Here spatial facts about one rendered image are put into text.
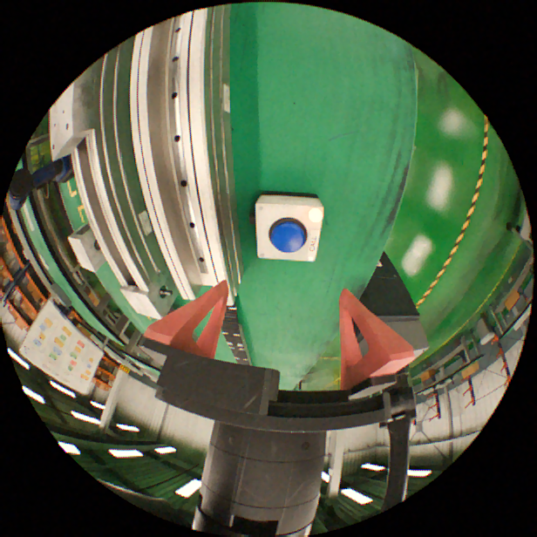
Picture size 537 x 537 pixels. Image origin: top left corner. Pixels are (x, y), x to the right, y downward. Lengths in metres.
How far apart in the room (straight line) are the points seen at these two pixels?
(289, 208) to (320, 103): 0.16
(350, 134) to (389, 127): 0.06
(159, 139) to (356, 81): 0.26
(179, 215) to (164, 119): 0.14
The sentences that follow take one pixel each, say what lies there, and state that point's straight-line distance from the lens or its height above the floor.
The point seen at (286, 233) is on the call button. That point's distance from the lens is 0.20.
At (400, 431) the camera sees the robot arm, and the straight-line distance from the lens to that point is 0.51.
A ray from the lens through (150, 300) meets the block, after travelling 0.39.
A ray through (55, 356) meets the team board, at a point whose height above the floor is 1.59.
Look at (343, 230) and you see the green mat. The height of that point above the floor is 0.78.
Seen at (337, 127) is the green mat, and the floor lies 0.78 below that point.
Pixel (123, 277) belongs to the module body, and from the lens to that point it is 0.43.
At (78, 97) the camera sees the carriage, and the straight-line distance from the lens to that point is 0.34.
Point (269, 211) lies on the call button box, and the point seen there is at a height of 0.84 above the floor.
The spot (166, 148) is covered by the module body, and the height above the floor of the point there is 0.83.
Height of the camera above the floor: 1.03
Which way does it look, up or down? 49 degrees down
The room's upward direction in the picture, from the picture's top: 168 degrees counter-clockwise
